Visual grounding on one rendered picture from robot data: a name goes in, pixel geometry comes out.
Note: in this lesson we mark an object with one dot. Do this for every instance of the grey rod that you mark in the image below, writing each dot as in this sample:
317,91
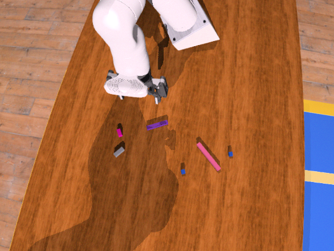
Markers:
119,151

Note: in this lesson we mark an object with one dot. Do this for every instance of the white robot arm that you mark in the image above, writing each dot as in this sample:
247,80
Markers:
114,21

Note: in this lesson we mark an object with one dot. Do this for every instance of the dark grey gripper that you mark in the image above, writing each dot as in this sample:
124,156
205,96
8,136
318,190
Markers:
160,85

